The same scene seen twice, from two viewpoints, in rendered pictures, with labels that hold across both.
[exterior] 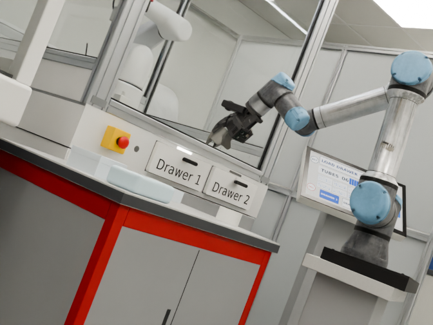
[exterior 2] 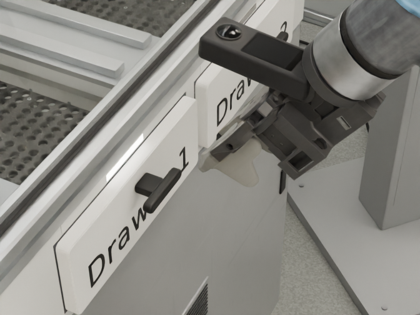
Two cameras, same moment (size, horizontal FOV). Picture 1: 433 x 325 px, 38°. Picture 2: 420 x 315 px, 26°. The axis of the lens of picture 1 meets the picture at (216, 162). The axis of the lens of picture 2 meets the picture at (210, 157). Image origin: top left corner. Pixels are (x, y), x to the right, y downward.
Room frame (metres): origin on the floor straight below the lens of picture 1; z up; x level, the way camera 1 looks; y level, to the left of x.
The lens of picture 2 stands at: (1.52, 0.23, 1.64)
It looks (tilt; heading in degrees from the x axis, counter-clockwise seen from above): 42 degrees down; 345
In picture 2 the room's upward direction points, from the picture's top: straight up
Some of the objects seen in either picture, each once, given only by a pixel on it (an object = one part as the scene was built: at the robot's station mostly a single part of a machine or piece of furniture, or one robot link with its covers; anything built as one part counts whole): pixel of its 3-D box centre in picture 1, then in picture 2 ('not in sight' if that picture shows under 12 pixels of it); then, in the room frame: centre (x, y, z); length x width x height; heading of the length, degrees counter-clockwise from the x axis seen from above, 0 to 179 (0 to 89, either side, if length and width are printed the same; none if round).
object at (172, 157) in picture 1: (180, 167); (135, 199); (2.28, 0.12, 0.87); 0.29 x 0.02 x 0.11; 138
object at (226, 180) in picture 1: (231, 189); (248, 59); (2.52, -0.09, 0.87); 0.29 x 0.02 x 0.11; 138
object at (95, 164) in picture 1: (96, 164); not in sight; (1.59, 0.28, 0.79); 0.13 x 0.09 x 0.05; 47
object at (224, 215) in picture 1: (229, 216); not in sight; (1.85, -0.09, 0.78); 0.07 x 0.07 x 0.04
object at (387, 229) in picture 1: (379, 211); not in sight; (2.00, -0.54, 0.96); 0.13 x 0.12 x 0.14; 153
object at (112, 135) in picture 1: (116, 140); not in sight; (2.03, 0.33, 0.88); 0.07 x 0.05 x 0.07; 138
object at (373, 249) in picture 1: (367, 246); not in sight; (2.00, -0.54, 0.85); 0.15 x 0.15 x 0.10
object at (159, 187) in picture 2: (187, 160); (153, 186); (2.26, 0.10, 0.91); 0.07 x 0.04 x 0.01; 138
